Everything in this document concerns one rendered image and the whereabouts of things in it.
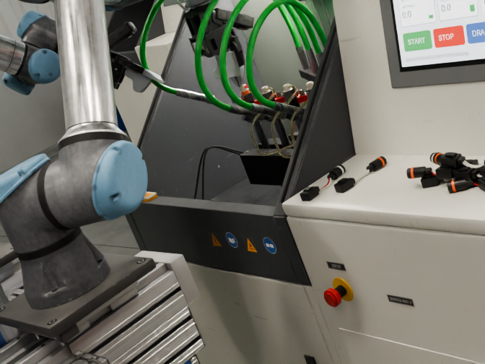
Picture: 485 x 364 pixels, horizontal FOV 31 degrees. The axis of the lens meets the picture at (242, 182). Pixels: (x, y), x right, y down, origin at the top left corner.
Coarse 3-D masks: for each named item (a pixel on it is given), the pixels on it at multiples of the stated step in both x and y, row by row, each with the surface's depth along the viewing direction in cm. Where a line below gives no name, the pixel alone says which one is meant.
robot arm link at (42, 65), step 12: (0, 36) 188; (0, 48) 187; (12, 48) 188; (24, 48) 190; (36, 48) 192; (0, 60) 187; (12, 60) 188; (24, 60) 189; (36, 60) 189; (48, 60) 190; (12, 72) 191; (24, 72) 191; (36, 72) 189; (48, 72) 190; (60, 72) 192
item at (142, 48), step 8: (160, 0) 204; (152, 8) 204; (280, 8) 212; (152, 16) 204; (288, 16) 213; (144, 24) 205; (288, 24) 213; (144, 32) 205; (296, 32) 214; (144, 40) 205; (296, 40) 215; (144, 48) 205; (296, 48) 216; (144, 56) 206; (144, 64) 206; (152, 80) 207; (160, 88) 208; (168, 88) 209
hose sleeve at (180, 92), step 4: (180, 92) 210; (184, 92) 210; (188, 92) 210; (192, 92) 211; (196, 92) 211; (180, 96) 210; (184, 96) 210; (188, 96) 210; (192, 96) 210; (196, 96) 211; (200, 96) 211; (204, 96) 211; (200, 100) 212; (204, 100) 212
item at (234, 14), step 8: (240, 0) 186; (248, 0) 186; (240, 8) 185; (296, 8) 194; (232, 16) 184; (304, 16) 195; (232, 24) 184; (304, 24) 196; (224, 32) 183; (312, 32) 197; (224, 40) 183; (312, 40) 197; (224, 48) 183; (224, 56) 183; (320, 56) 198; (224, 64) 183; (224, 72) 183; (224, 80) 183; (224, 88) 184; (232, 96) 184; (240, 104) 186; (248, 104) 187; (256, 104) 188; (256, 112) 189; (264, 112) 189; (272, 112) 190
